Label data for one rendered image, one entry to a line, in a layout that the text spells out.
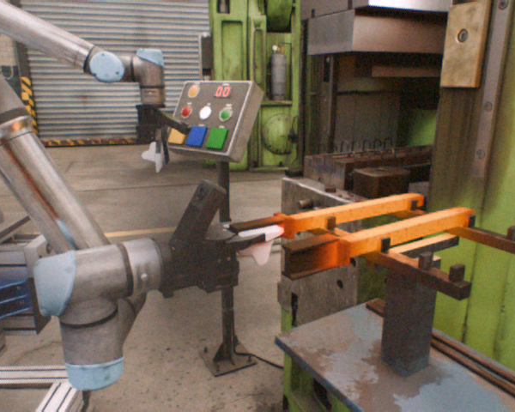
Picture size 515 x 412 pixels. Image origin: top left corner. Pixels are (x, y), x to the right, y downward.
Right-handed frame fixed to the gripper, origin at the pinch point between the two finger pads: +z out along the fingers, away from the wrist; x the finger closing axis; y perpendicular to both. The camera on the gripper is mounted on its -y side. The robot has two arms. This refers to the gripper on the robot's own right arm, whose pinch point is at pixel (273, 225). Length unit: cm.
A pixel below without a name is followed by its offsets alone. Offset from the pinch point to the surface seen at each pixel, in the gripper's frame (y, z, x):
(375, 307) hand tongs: 25.2, 29.3, -3.5
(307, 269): 1.8, -3.2, 13.6
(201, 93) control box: -18, 32, -99
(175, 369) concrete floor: 97, 15, -100
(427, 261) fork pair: 0.3, 9.9, 22.4
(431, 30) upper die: -36, 68, -27
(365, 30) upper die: -35, 45, -29
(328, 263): 1.9, 0.5, 13.5
